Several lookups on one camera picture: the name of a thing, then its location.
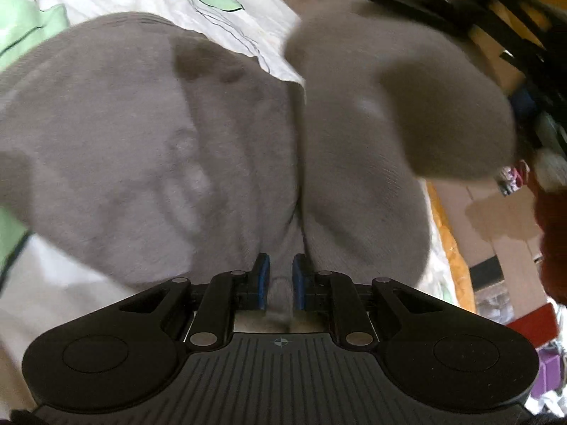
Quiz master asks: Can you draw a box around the dark metal frame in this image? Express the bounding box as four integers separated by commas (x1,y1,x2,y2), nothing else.
361,0,567,113

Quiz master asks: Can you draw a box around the brown cardboard box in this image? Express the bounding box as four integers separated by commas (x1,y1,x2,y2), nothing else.
464,185,545,285

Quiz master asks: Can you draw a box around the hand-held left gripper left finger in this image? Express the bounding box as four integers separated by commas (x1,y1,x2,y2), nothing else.
119,252,271,351

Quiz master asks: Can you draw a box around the large grey sweater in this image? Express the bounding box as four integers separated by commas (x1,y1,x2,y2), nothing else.
0,0,519,325

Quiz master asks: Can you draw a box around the person's right forearm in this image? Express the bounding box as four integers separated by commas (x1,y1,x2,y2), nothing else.
532,177,567,307

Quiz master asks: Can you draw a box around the yellow bed sheet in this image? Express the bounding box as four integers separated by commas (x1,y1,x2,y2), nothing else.
425,181,477,315

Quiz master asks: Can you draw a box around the purple container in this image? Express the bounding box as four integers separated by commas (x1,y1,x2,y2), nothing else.
537,349,567,404

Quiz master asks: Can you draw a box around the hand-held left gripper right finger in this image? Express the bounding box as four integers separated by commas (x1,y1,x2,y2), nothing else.
292,252,444,351

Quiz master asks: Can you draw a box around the red box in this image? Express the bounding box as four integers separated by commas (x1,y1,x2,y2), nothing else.
509,303,560,349

